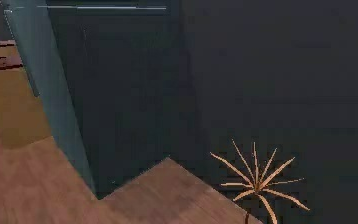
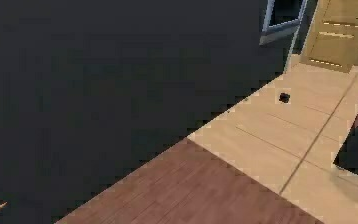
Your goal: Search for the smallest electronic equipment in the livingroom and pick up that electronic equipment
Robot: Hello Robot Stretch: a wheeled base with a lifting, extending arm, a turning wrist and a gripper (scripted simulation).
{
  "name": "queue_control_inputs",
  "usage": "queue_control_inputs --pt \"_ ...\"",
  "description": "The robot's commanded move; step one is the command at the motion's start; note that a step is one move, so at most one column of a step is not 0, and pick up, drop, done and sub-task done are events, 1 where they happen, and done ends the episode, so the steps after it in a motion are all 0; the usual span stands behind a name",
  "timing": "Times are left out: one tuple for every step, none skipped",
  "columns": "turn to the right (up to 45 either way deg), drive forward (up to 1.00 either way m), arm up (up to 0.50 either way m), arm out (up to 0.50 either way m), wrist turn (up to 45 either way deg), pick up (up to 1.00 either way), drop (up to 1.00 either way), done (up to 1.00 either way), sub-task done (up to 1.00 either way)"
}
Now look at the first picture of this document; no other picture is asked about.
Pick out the dark red wooden furniture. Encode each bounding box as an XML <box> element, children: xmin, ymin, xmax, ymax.
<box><xmin>0</xmin><ymin>39</ymin><xmax>24</xmax><ymax>72</ymax></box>

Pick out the dark open room door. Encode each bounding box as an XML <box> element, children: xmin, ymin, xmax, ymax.
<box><xmin>45</xmin><ymin>0</ymin><xmax>201</xmax><ymax>200</ymax></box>

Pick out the tan spiky house plant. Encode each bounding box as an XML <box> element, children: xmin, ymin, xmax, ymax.
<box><xmin>209</xmin><ymin>139</ymin><xmax>311</xmax><ymax>224</ymax></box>

